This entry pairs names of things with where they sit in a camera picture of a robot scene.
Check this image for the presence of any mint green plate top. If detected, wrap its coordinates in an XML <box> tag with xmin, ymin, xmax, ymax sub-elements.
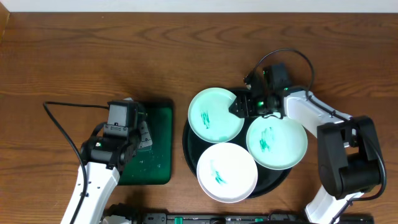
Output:
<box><xmin>188</xmin><ymin>87</ymin><xmax>244</xmax><ymax>143</ymax></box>

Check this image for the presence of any mint green plate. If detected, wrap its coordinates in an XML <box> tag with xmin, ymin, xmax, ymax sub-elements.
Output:
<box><xmin>246</xmin><ymin>117</ymin><xmax>308</xmax><ymax>170</ymax></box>
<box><xmin>188</xmin><ymin>87</ymin><xmax>244</xmax><ymax>143</ymax></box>

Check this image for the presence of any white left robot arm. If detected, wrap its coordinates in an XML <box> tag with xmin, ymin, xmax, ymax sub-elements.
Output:
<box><xmin>61</xmin><ymin>98</ymin><xmax>152</xmax><ymax>223</ymax></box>

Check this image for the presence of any green rectangular tray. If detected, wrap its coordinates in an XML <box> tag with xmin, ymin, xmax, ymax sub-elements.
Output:
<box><xmin>119</xmin><ymin>100</ymin><xmax>174</xmax><ymax>185</ymax></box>

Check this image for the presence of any black round tray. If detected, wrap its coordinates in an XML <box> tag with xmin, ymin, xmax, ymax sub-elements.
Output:
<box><xmin>182</xmin><ymin>118</ymin><xmax>292</xmax><ymax>198</ymax></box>

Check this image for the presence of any mint green plate right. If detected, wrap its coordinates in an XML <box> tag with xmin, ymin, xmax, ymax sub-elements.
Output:
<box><xmin>246</xmin><ymin>117</ymin><xmax>308</xmax><ymax>170</ymax></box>

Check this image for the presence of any white plate front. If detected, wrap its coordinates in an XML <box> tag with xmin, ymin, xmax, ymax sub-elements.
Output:
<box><xmin>197</xmin><ymin>142</ymin><xmax>258</xmax><ymax>203</ymax></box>

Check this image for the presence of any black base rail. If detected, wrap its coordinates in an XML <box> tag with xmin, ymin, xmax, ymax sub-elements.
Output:
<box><xmin>102</xmin><ymin>212</ymin><xmax>374</xmax><ymax>224</ymax></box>

